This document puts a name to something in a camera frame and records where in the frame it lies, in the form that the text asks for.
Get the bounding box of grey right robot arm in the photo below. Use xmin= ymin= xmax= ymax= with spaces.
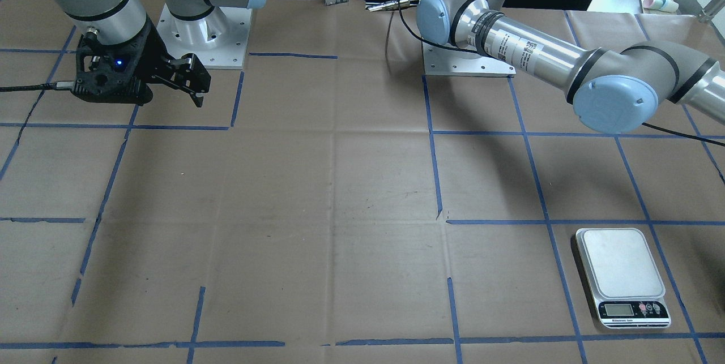
xmin=2 ymin=0 xmax=266 ymax=107

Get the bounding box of white digital kitchen scale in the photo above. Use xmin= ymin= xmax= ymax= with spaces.
xmin=573 ymin=228 xmax=672 ymax=329

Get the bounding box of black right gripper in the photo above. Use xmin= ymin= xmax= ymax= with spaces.
xmin=72 ymin=18 xmax=211 ymax=108

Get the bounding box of silver cable connector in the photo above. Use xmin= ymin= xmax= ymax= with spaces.
xmin=365 ymin=0 xmax=420 ymax=11

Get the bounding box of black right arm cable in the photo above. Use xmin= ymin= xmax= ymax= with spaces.
xmin=0 ymin=81 xmax=77 ymax=93

